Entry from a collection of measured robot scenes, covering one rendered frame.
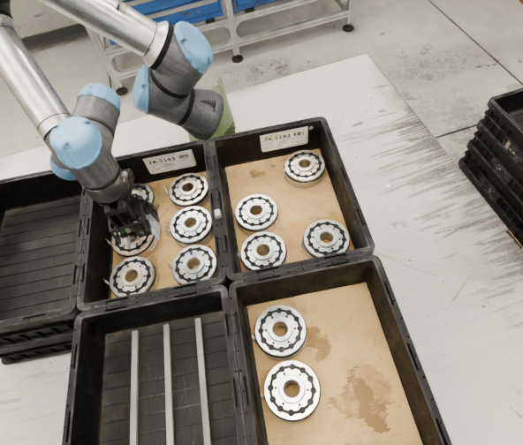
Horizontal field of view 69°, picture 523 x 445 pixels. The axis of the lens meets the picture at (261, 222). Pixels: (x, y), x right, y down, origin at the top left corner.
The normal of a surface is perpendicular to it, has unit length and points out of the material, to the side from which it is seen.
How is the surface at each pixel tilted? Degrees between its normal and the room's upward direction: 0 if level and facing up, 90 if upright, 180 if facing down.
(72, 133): 0
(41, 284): 0
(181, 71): 88
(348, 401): 0
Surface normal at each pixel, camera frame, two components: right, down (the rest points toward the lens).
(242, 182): -0.11, -0.54
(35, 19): 0.29, 0.79
